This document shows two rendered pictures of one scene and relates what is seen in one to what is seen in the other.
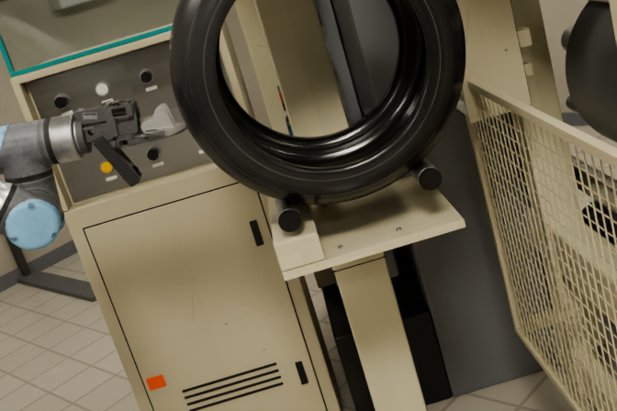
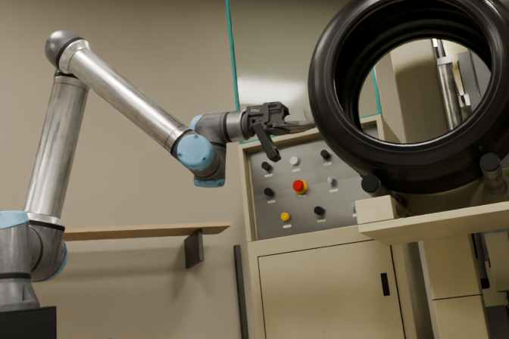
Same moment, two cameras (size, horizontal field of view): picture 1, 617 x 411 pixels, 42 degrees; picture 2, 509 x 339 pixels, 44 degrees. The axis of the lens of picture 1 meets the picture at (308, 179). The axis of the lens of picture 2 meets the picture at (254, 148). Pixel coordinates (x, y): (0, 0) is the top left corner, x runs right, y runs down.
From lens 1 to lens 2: 0.85 m
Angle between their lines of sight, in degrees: 38
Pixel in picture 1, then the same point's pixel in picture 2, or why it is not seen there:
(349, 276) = (445, 307)
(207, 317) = not seen: outside the picture
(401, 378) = not seen: outside the picture
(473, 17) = not seen: outside the picture
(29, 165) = (210, 135)
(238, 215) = (372, 265)
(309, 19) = (433, 92)
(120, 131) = (271, 120)
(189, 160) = (345, 220)
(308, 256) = (379, 213)
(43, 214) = (201, 143)
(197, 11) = (328, 31)
